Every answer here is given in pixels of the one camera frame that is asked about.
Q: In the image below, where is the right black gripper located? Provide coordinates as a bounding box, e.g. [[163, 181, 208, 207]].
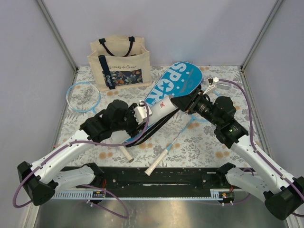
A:
[[170, 88, 221, 127]]

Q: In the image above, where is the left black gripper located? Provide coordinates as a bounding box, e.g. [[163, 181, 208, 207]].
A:
[[113, 104, 148, 138]]

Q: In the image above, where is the white shuttlecock tube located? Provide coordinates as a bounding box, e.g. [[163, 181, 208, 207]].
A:
[[109, 95, 177, 144]]

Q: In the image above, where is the blue sport racket cover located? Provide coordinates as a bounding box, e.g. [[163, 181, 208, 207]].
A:
[[126, 62, 204, 147]]

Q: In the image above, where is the blue badminton racket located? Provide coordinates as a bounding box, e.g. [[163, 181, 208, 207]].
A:
[[144, 115, 208, 176], [66, 82, 101, 114]]

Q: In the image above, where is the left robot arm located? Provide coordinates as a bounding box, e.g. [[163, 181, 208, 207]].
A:
[[13, 100, 152, 208]]

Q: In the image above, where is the beige canvas tote bag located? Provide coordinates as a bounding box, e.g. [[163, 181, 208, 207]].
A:
[[87, 36, 152, 91]]

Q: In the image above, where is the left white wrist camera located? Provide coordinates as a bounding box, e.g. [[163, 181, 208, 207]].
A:
[[133, 100, 152, 124]]

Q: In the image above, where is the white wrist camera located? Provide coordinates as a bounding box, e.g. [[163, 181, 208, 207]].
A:
[[133, 100, 152, 124], [203, 77, 219, 95]]

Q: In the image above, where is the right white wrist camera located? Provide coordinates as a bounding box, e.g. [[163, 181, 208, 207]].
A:
[[203, 77, 219, 95]]

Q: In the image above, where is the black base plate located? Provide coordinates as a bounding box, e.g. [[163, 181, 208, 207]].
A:
[[91, 167, 231, 199]]

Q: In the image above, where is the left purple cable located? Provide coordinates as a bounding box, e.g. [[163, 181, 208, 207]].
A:
[[12, 101, 150, 219]]

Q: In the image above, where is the white slotted cable duct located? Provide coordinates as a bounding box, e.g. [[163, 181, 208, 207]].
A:
[[52, 190, 105, 200]]

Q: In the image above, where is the left aluminium frame post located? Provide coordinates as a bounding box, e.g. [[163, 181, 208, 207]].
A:
[[35, 0, 78, 72]]

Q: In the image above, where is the aluminium frame post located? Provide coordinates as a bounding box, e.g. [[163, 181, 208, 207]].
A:
[[35, 0, 78, 72], [240, 0, 285, 71]]

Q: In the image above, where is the right aluminium frame post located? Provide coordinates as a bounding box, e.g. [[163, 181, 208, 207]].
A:
[[240, 0, 285, 71]]

